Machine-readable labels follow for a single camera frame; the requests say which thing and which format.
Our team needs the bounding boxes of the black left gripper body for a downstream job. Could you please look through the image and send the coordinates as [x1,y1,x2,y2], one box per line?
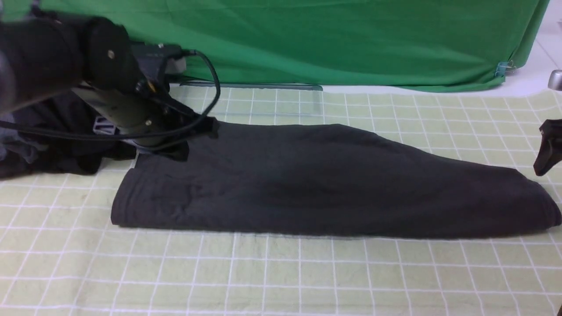
[73,87,220,161]

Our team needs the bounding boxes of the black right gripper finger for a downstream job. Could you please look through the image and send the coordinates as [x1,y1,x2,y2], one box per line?
[533,119,562,176]

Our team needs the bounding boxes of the gray long-sleeve top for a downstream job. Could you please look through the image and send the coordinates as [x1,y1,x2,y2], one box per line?
[111,122,561,239]

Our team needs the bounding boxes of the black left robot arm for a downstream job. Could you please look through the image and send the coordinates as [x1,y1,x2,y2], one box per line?
[1,7,221,161]

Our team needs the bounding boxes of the blue binder clip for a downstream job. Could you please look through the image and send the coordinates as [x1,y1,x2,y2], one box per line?
[494,60,517,78]

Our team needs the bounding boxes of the pile of dark clothes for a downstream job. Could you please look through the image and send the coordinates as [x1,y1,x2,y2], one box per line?
[0,92,137,179]

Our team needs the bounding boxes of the gray metal strip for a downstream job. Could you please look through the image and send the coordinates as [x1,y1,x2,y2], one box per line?
[178,81,323,92]

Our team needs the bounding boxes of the green backdrop cloth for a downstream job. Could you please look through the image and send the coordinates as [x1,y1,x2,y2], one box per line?
[0,0,550,93]

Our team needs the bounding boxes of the light green checkered tablecloth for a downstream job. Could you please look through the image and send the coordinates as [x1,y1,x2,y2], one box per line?
[0,88,562,316]

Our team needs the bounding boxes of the black left camera cable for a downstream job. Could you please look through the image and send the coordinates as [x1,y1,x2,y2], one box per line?
[0,49,221,142]

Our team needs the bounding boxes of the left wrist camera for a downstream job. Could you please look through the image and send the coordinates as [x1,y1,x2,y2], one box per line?
[132,42,187,86]

